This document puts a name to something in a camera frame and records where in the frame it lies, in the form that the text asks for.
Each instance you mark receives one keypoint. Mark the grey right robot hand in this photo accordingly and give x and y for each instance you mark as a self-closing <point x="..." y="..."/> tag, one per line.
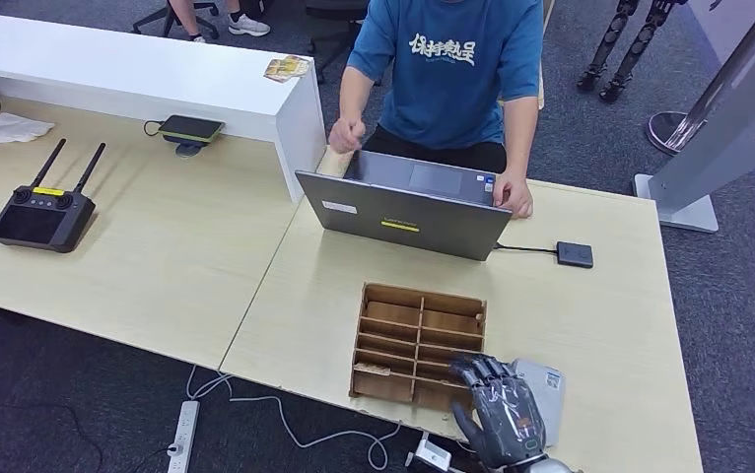
<point x="505" y="418"/>

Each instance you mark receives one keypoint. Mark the person's left hand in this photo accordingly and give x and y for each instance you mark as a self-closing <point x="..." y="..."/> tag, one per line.
<point x="514" y="196"/>

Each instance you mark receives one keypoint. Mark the person's right hand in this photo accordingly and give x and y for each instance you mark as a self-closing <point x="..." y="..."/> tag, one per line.
<point x="347" y="136"/>

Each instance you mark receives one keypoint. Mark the yellow ID card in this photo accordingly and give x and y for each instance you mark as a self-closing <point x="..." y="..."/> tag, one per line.
<point x="278" y="70"/>

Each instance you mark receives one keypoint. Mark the wooden card organizer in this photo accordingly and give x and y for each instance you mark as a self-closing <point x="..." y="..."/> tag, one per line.
<point x="390" y="326"/>

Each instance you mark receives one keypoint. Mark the person's right forearm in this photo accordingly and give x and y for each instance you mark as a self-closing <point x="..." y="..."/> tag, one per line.
<point x="356" y="98"/>

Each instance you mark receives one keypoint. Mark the person's left forearm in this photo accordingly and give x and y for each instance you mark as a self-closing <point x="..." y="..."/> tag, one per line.
<point x="522" y="137"/>

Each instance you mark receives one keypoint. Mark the white card reader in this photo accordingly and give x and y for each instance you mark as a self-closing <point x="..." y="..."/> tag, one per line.
<point x="550" y="391"/>

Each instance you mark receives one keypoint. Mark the yellow hotel key card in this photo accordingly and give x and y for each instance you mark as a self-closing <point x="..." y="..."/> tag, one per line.
<point x="372" y="369"/>

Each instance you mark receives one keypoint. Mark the seated person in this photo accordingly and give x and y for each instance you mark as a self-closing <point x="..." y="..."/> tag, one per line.
<point x="249" y="27"/>

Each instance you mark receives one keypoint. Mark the black USB hub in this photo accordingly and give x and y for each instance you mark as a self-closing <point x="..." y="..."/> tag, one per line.
<point x="574" y="254"/>

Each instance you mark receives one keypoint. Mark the grey laptop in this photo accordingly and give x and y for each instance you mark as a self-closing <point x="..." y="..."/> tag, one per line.
<point x="410" y="222"/>

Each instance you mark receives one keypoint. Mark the black office chair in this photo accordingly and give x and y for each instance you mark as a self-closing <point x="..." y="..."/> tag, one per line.
<point x="170" y="19"/>
<point x="335" y="29"/>

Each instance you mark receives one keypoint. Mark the black phone with green edge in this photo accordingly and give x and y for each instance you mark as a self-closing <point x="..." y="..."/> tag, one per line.
<point x="190" y="128"/>

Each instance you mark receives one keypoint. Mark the round grey charger stand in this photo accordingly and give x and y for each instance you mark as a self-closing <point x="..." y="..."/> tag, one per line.
<point x="187" y="151"/>

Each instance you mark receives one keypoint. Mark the chrome stanchion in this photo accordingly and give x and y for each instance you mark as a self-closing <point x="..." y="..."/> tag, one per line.
<point x="668" y="134"/>

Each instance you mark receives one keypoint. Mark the standing humanoid robot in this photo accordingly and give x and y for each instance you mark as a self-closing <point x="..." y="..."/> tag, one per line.
<point x="616" y="46"/>

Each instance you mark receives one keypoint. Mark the white reception counter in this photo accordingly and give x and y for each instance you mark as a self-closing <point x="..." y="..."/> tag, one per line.
<point x="129" y="72"/>

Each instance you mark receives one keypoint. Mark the grey kiosk stand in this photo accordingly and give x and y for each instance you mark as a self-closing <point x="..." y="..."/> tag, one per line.
<point x="736" y="124"/>

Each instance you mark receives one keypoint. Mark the black remote controller with antennas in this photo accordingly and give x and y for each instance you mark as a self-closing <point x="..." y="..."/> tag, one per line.
<point x="40" y="222"/>

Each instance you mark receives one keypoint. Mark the white power strip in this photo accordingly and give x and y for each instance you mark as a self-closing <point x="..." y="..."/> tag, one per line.
<point x="183" y="437"/>

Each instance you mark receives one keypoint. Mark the white crumpled tissue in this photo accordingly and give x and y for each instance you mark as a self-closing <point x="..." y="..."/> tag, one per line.
<point x="10" y="129"/>

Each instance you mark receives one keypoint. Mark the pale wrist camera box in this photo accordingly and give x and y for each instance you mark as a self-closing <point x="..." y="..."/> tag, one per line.
<point x="431" y="455"/>

